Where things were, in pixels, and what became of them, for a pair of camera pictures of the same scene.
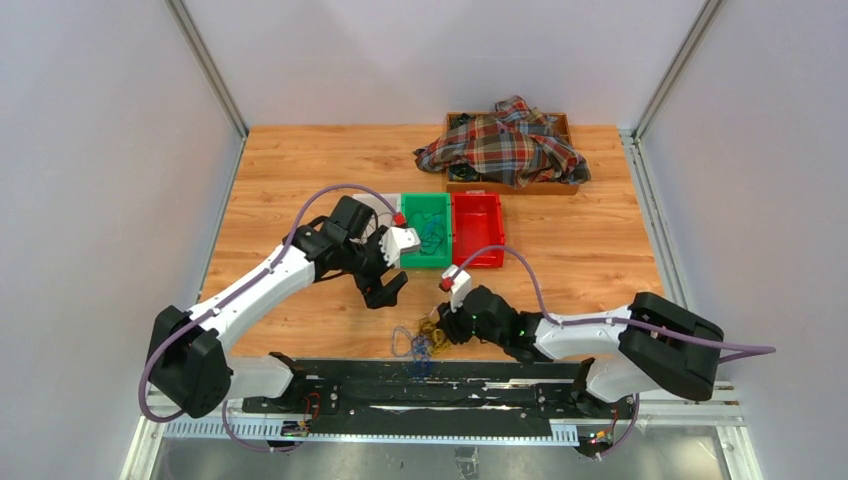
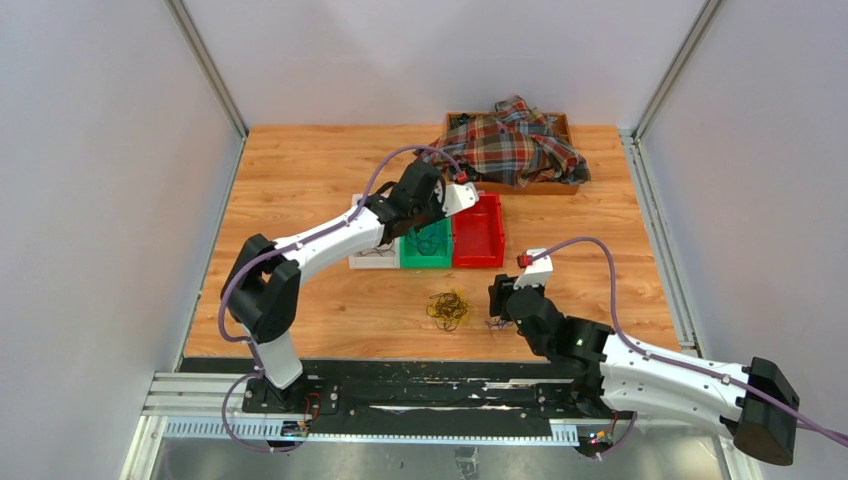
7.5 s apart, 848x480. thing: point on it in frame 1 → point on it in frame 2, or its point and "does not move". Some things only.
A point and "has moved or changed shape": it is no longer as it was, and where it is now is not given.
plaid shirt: (513, 142) does not move
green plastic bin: (429, 215) does not move
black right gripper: (450, 324) → (502, 285)
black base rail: (438, 398) does not move
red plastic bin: (476, 223) does not move
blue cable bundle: (421, 353) has moved or changed shape
